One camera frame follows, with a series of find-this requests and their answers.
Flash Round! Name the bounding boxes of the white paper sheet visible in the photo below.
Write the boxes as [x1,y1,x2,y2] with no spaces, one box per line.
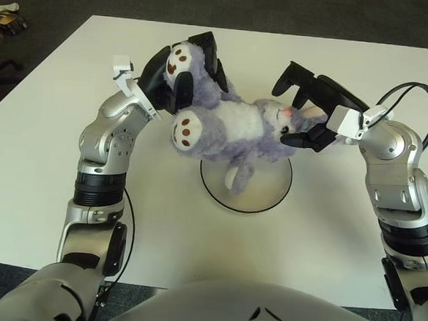
[0,1,20,18]

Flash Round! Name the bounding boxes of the purple plush bunny doll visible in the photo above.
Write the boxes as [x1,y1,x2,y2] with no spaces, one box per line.
[155,41,335,203]

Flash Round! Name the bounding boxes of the white plate with black rim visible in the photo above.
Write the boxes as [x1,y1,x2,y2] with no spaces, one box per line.
[196,150,295,218]

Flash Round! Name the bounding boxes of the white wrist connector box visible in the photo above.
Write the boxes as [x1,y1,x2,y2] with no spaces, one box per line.
[326,102,395,143]
[111,53,136,89]

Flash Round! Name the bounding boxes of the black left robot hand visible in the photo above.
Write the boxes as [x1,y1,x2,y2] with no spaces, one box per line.
[134,26,234,119]

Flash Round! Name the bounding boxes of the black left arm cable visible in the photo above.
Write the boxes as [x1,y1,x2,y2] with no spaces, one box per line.
[90,187,139,321]

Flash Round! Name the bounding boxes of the grey robot torso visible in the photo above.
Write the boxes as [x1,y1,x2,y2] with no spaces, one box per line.
[92,269,428,321]

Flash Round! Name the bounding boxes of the brown box on floor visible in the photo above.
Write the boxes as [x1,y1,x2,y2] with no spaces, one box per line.
[0,10,30,37]

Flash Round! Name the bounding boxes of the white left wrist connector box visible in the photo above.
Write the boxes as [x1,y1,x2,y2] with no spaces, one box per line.
[111,53,136,89]

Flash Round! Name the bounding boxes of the white right wrist connector box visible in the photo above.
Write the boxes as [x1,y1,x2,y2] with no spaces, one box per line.
[326,102,395,143]

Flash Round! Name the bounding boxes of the black chair base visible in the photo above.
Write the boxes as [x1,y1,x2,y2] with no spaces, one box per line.
[0,34,25,96]

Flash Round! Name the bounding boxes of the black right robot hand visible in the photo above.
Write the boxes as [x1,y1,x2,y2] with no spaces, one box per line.
[267,59,374,157]

